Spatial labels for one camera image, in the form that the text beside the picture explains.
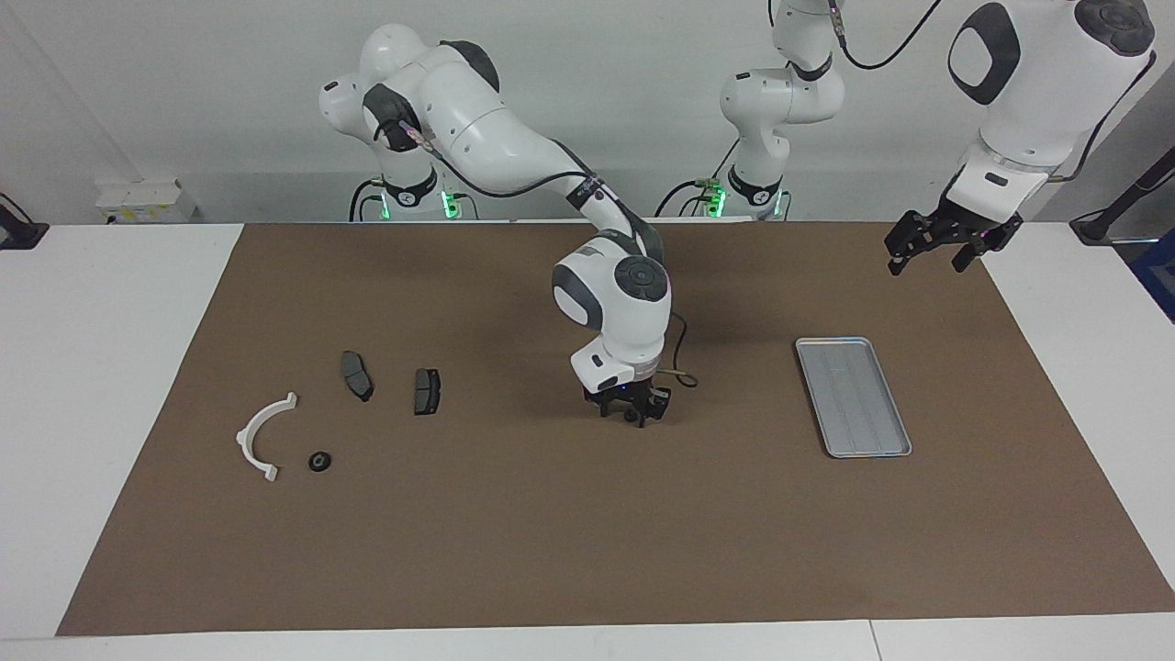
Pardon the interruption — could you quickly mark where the white half ring bracket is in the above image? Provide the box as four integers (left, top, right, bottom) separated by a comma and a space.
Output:
236, 392, 299, 483

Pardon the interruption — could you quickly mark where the black base cable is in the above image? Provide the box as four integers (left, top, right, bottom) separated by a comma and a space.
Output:
349, 177, 386, 221
655, 138, 740, 218

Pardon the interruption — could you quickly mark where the white wall socket box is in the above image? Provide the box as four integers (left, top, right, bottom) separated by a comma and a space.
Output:
95, 179, 198, 224

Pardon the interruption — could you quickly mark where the brown table mat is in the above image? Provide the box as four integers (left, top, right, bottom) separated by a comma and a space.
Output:
55, 220, 1175, 637

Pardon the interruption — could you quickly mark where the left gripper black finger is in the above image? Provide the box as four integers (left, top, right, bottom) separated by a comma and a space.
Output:
884, 213, 939, 276
953, 218, 1024, 274

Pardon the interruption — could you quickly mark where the blue box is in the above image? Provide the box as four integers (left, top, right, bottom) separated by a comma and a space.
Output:
1131, 230, 1175, 324

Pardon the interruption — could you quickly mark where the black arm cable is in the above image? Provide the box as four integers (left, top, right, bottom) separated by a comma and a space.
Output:
824, 0, 1158, 185
372, 115, 699, 388

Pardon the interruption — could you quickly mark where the curved dark brake pad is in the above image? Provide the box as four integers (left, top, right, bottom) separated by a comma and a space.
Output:
341, 351, 375, 403

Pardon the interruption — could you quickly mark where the black table clamp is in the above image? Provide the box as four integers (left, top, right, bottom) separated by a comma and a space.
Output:
0, 193, 49, 251

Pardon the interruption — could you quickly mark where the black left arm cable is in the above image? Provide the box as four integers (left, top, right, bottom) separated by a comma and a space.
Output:
824, 0, 1158, 185

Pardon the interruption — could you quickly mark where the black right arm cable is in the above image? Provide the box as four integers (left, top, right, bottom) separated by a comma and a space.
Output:
372, 115, 699, 388

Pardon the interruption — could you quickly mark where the black clamp stand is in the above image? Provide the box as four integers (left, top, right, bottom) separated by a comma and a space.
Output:
1069, 145, 1175, 245

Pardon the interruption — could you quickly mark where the silver metal tray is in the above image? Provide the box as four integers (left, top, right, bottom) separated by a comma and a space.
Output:
795, 337, 913, 459

